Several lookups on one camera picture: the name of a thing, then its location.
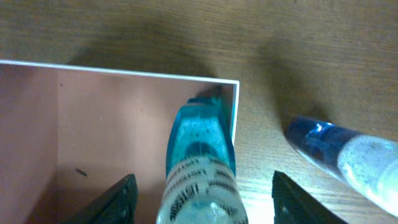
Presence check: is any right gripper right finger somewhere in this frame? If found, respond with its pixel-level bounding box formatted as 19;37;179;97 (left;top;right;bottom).
272;171;346;224

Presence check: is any teal mouthwash bottle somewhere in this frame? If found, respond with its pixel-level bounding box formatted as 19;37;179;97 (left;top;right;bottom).
156;97;248;224

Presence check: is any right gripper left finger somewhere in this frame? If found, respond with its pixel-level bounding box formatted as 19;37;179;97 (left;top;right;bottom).
63;174;139;224

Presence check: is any blue hand soap pump bottle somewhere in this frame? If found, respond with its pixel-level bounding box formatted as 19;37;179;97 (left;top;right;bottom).
285;117;397;217

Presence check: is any white cardboard box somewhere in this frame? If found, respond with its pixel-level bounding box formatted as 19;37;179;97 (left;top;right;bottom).
1;60;239;223

